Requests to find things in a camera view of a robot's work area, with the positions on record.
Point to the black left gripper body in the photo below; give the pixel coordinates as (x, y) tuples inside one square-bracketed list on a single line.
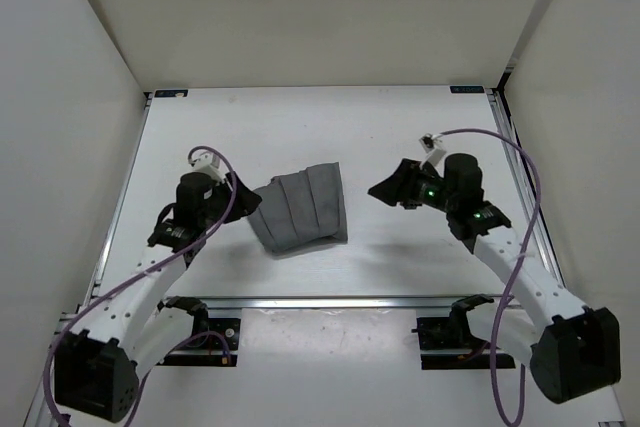
[(220, 203)]

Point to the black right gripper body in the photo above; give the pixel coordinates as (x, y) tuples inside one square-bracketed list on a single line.
[(423, 188)]

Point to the grey pleated skirt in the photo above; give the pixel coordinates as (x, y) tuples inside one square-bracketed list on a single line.
[(300, 209)]

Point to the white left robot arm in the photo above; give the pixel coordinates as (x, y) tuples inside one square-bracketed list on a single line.
[(102, 358)]

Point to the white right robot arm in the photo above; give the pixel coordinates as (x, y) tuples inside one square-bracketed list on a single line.
[(570, 349)]

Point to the blue label right corner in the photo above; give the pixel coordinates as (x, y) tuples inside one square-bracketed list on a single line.
[(467, 89)]

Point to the blue label corner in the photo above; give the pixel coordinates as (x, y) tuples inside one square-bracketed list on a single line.
[(171, 93), (467, 89)]

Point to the blue label left corner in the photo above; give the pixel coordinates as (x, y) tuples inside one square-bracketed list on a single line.
[(171, 93)]

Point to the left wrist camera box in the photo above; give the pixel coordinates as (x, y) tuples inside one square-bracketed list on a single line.
[(209, 164)]

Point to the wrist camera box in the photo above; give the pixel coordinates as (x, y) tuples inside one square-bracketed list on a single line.
[(434, 149), (209, 164)]

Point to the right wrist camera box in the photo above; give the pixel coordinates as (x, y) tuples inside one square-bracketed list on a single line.
[(434, 149)]

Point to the aluminium frame rail right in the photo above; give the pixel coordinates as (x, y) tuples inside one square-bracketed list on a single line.
[(540, 243)]

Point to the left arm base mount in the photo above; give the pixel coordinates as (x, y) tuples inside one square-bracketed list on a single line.
[(214, 341)]

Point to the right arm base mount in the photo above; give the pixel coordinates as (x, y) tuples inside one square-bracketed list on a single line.
[(446, 342)]

